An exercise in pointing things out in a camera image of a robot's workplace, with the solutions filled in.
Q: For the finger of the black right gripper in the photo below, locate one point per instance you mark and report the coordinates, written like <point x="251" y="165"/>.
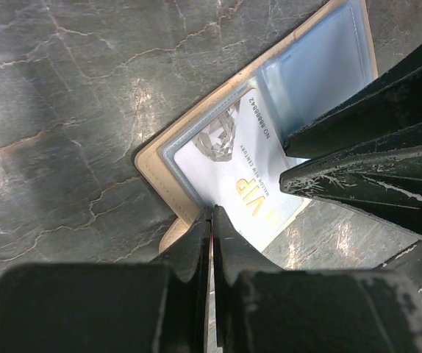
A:
<point x="381" y="178"/>
<point x="390" y="104"/>

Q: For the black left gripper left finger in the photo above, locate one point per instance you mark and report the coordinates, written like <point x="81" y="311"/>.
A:
<point x="158" y="306"/>

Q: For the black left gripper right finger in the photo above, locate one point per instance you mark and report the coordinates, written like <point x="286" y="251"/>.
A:
<point x="260" y="307"/>

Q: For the beige card holder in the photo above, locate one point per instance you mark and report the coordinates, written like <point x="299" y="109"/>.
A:
<point x="322" y="63"/>

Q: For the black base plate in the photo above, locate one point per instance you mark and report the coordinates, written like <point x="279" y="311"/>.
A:
<point x="407" y="262"/>

